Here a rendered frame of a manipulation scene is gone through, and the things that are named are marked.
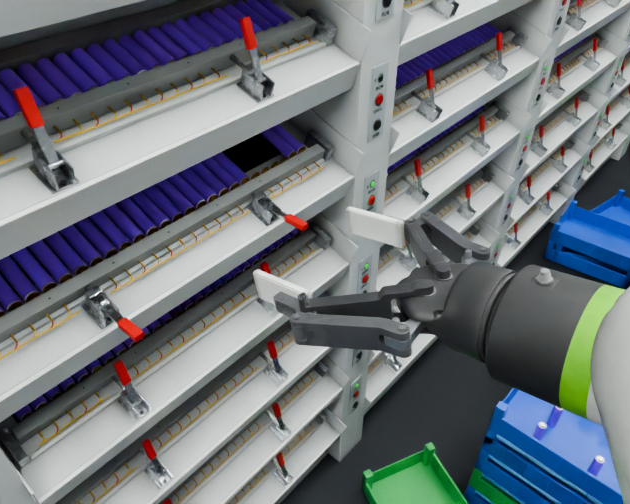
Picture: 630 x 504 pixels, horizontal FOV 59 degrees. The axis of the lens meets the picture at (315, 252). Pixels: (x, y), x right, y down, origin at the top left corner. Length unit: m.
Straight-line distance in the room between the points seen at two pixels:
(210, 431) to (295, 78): 0.60
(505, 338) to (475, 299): 0.04
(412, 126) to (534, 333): 0.72
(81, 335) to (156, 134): 0.24
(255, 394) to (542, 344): 0.73
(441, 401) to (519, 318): 1.32
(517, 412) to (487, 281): 0.92
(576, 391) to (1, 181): 0.51
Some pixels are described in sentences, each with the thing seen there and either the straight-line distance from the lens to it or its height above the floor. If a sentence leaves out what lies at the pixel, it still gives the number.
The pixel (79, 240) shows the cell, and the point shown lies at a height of 0.94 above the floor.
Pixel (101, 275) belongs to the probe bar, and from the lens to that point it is 0.70.
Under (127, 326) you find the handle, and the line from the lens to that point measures 0.65.
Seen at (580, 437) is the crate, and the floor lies 0.32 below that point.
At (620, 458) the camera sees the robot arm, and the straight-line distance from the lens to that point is 0.27.
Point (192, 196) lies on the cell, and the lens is 0.79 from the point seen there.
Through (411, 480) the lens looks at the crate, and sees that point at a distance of 1.56.
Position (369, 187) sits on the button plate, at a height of 0.85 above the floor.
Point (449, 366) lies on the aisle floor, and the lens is 1.80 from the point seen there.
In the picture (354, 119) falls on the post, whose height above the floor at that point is 0.98.
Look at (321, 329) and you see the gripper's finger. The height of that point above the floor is 1.04.
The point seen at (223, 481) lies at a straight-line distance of 1.18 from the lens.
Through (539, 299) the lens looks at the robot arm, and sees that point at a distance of 0.41.
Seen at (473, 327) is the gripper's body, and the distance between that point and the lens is 0.42.
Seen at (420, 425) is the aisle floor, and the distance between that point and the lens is 1.66.
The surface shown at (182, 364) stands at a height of 0.71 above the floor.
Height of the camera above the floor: 1.37
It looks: 40 degrees down
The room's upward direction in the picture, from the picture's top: straight up
